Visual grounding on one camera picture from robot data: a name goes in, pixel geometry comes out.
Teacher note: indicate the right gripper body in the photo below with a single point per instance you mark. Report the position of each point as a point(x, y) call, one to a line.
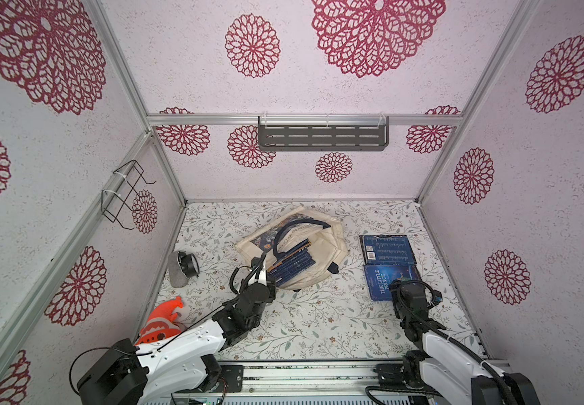
point(406, 288)

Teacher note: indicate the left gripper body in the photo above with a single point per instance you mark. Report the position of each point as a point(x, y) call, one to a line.
point(271, 286)

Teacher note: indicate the blue Little Prince book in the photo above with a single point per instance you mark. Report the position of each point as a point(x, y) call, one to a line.
point(380, 277)

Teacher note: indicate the blue book with barcode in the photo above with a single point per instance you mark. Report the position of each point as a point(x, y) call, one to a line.
point(387, 250)

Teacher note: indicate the cream canvas tote bag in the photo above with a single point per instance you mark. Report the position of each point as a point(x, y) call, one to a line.
point(328, 249)

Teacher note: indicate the stack of blue books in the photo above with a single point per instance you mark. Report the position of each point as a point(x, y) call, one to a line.
point(293, 263)

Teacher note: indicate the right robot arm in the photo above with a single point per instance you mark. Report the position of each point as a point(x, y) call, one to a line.
point(442, 366)

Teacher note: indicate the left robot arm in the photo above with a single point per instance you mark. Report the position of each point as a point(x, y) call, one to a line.
point(130, 373)

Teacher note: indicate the red toy figure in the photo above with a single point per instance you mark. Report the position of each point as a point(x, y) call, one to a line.
point(162, 322)

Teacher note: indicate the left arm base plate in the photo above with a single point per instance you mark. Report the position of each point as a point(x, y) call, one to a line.
point(229, 379)

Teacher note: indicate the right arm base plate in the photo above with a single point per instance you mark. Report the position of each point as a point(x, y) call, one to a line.
point(400, 375)

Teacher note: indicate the aluminium rail frame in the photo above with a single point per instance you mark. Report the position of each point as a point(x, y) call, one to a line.
point(312, 377)

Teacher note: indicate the black wire wall rack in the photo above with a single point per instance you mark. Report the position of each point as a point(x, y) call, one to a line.
point(117, 199)

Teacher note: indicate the grey slotted wall shelf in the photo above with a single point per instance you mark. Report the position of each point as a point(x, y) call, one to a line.
point(322, 138)

